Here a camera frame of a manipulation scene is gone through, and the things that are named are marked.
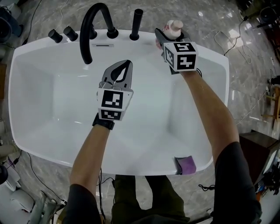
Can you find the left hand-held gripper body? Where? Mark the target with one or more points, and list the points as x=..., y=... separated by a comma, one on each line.
x=112, y=100

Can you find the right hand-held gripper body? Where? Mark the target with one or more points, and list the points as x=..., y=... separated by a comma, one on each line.
x=183, y=57

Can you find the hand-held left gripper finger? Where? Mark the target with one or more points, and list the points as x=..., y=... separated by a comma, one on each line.
x=130, y=76
x=106, y=75

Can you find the small pink-white bottle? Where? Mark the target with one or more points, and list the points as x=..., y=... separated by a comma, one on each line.
x=172, y=29

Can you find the white bathtub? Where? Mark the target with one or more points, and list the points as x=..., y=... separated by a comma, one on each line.
x=54, y=105

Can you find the person's left forearm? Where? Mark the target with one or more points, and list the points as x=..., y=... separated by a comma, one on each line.
x=92, y=153

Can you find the person's right forearm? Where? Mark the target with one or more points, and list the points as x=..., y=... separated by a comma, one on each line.
x=207, y=105

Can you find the black wristband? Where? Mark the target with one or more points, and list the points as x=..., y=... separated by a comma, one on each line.
x=102, y=124

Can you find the black hand shower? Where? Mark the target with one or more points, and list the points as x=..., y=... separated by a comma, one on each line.
x=136, y=22

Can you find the black curved faucet spout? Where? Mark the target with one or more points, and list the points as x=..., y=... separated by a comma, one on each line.
x=84, y=43

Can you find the black faucet knob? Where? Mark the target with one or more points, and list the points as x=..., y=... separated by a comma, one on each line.
x=70, y=33
x=54, y=36

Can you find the person's olive trousers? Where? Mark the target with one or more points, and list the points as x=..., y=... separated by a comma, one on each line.
x=131, y=197

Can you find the purple cloth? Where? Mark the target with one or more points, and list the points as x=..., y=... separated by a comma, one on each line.
x=187, y=165

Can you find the wooden stool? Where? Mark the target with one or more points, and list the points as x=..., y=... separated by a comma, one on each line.
x=277, y=96

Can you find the white power strip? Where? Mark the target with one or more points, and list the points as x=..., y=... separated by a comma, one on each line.
x=62, y=201

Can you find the dark wooden cabinet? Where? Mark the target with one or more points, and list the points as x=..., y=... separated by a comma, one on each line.
x=253, y=148

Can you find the pale green stand legs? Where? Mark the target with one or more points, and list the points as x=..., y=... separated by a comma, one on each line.
x=43, y=207

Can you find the black round device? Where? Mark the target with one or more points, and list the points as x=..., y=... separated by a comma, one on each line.
x=3, y=175

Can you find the person's dark shirt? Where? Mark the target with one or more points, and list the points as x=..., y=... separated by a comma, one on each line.
x=236, y=186

